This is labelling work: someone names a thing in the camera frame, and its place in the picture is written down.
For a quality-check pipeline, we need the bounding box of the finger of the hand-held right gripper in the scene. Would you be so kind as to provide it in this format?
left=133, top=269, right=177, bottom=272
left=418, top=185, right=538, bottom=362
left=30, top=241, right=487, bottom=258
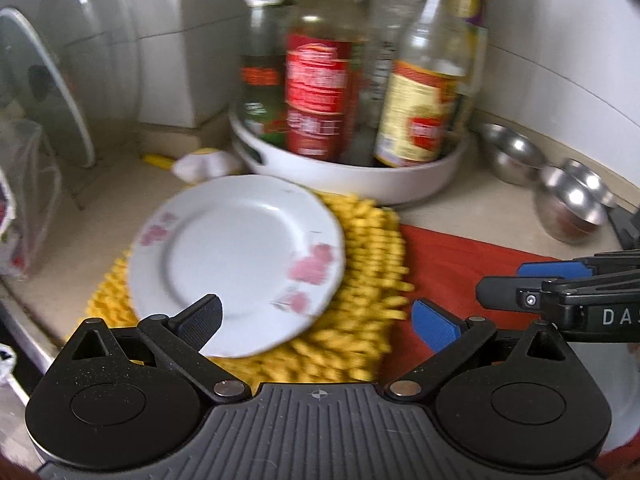
left=517, top=254, right=640, bottom=281
left=475, top=275, right=557, bottom=312

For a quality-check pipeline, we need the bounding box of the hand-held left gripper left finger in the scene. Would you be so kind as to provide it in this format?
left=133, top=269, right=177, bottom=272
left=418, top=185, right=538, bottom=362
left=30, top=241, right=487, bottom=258
left=69, top=294, right=252, bottom=404

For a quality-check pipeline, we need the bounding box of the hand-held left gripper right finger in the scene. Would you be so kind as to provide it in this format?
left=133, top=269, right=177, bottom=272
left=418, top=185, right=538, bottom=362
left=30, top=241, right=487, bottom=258
left=387, top=299, right=572, bottom=404

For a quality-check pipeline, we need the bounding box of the stainless steel bowl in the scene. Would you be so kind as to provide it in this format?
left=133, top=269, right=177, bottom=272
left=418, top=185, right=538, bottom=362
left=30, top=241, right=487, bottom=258
left=562, top=157, right=619, bottom=209
left=535, top=165, right=609, bottom=246
left=480, top=122, right=549, bottom=186

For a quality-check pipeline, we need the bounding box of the white plate with pink flowers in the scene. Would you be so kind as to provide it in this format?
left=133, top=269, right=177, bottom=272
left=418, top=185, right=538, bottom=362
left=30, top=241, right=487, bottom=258
left=127, top=175, right=347, bottom=359

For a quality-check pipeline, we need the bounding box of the red mat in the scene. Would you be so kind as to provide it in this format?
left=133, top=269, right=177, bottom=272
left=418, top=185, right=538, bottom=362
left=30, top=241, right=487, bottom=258
left=380, top=225, right=566, bottom=376

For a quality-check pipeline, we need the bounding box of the yellow chenille mat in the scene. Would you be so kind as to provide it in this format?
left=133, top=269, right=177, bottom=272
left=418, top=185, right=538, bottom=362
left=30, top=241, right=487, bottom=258
left=85, top=192, right=416, bottom=374

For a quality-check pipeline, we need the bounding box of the white round tray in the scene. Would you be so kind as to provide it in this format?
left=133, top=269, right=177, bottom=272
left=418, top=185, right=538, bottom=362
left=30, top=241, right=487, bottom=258
left=229, top=105, right=471, bottom=206

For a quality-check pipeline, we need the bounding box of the clear bottle yellow label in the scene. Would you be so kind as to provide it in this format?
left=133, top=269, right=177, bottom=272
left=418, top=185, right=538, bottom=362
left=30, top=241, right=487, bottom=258
left=374, top=0, right=474, bottom=169

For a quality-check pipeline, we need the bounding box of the clear plastic bag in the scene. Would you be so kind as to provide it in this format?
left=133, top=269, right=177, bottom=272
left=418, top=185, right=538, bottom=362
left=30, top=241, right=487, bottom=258
left=0, top=120, right=64, bottom=281

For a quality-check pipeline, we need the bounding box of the green glass bottle orange label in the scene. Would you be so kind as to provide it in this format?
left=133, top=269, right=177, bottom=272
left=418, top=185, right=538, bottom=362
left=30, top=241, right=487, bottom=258
left=240, top=0, right=294, bottom=137

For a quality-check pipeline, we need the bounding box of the clear empty glass bottle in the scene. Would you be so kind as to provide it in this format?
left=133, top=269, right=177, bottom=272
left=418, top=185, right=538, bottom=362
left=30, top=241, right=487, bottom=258
left=357, top=0, right=426, bottom=162

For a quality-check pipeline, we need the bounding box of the red label bottle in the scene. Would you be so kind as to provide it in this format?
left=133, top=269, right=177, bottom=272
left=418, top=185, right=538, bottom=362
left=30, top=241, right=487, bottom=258
left=284, top=0, right=371, bottom=161

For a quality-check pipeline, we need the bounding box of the purple and yellow label bottle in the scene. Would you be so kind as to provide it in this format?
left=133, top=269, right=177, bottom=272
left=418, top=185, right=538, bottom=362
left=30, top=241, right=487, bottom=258
left=450, top=0, right=494, bottom=136

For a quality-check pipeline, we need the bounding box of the glass pot lid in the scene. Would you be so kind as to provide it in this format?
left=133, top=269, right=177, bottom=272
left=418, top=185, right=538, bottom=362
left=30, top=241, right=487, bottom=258
left=37, top=0, right=147, bottom=127
left=0, top=7, right=97, bottom=169

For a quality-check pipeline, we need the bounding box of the white scoop with yellow handle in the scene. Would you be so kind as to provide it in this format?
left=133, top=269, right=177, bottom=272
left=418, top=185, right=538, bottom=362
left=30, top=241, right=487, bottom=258
left=141, top=147, right=245, bottom=184

